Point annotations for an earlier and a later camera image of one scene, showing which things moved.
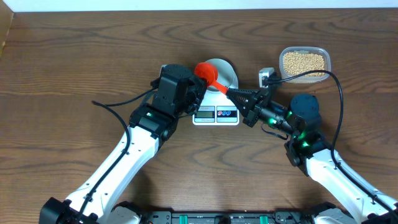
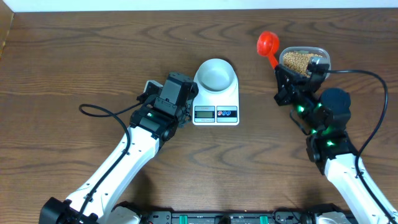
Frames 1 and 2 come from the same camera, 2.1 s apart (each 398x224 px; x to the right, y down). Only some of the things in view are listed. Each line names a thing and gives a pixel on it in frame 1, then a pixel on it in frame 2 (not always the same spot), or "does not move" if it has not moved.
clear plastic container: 293,60 does not move
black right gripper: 255,99 to 286,90
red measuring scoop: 208,71 to 267,45
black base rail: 280,216 does not move
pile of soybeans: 296,63 does not move
